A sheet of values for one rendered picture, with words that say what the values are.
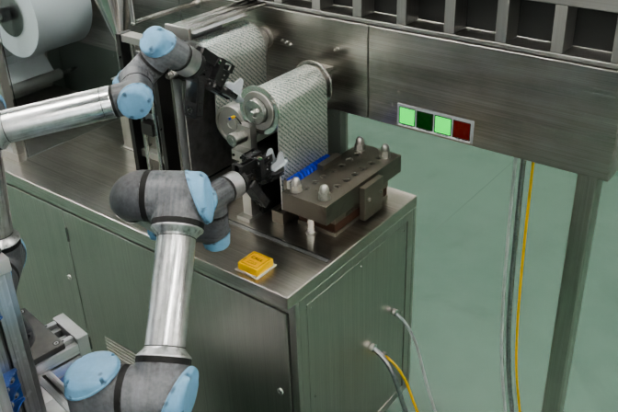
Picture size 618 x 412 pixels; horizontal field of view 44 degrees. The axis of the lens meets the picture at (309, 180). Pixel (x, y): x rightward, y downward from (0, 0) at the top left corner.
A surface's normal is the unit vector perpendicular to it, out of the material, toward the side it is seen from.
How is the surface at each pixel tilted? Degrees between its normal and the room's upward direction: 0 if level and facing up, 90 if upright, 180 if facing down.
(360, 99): 90
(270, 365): 90
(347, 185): 0
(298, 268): 0
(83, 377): 8
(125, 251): 90
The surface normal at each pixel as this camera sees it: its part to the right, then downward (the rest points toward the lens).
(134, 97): 0.17, 0.47
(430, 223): -0.03, -0.88
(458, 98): -0.61, 0.39
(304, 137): 0.80, 0.26
